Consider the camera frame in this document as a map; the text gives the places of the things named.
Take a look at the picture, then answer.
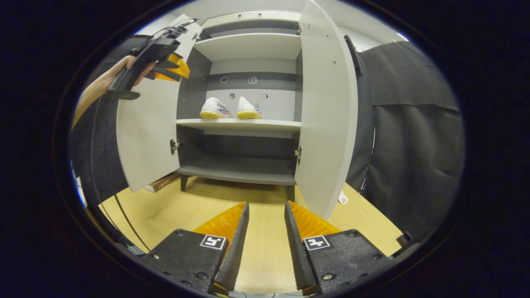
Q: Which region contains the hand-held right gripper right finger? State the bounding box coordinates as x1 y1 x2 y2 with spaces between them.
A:
284 201 392 295

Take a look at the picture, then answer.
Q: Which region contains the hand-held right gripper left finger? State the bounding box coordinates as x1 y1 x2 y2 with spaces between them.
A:
141 202 250 294

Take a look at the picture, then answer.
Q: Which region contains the white canvas shoe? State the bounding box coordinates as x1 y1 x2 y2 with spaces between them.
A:
200 97 231 120
236 96 264 120

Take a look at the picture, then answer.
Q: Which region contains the grey shoe cabinet door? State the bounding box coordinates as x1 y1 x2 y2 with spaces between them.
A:
294 0 359 220
116 14 203 193

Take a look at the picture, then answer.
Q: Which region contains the stack of books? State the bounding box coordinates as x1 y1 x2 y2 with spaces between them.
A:
144 173 181 193

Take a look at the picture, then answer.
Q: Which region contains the black backdrop cloth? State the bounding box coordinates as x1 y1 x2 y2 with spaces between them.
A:
68 35 466 245

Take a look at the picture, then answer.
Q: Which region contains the black cable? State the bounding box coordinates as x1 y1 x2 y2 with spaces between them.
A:
89 97 152 253

